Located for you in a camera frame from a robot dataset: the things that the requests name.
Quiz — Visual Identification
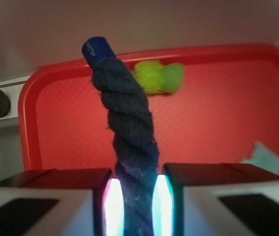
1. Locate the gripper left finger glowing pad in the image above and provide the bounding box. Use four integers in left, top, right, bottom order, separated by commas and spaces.
0, 168, 124, 236

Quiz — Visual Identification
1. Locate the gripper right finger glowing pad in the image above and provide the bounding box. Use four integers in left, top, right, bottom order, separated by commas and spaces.
153, 163, 279, 236

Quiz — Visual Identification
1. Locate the dark blue twisted rope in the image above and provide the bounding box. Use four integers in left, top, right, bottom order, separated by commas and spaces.
81, 36, 160, 236

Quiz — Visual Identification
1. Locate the grey sink basin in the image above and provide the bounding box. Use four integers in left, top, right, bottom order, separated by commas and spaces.
0, 124, 24, 181

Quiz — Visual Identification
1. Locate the green woven cloth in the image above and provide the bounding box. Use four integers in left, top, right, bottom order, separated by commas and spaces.
240, 141, 279, 175

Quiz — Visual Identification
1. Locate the red plastic tray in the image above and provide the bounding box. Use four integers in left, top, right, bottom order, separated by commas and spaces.
18, 45, 279, 170

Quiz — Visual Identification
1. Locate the green plush frog toy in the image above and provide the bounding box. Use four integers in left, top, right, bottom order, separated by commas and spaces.
131, 60, 185, 95

